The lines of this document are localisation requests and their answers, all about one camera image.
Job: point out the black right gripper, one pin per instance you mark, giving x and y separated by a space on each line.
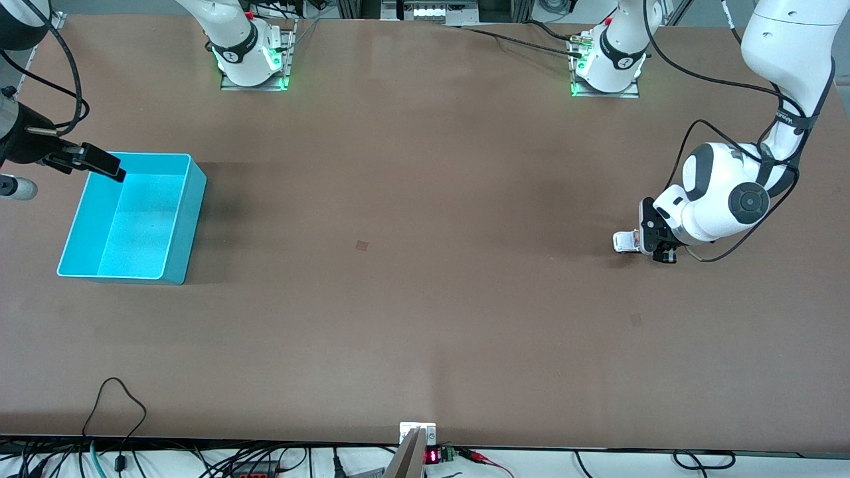
26 142

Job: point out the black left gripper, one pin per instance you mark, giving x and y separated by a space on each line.
664 234

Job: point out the white jeep toy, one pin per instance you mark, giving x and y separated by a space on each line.
624 242

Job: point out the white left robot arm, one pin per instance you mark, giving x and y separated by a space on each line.
717 192

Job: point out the teal plastic storage bin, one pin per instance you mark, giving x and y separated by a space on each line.
139 232

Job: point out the red clip lead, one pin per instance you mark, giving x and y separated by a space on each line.
475 455

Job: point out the white lit device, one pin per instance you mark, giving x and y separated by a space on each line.
438 12

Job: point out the red digit display module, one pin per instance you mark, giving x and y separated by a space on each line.
433 456

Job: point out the orange power strip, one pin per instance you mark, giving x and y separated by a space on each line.
255 474

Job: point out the black power plug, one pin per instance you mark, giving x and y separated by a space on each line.
337 465

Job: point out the aluminium corner bracket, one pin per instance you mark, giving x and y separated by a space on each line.
60 21

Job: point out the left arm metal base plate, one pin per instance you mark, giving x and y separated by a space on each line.
631 93

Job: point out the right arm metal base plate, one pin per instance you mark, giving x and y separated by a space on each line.
287 66

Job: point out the white metal mount bracket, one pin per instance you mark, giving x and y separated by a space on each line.
429 431

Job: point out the aluminium camera mount profile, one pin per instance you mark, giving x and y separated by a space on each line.
405 461

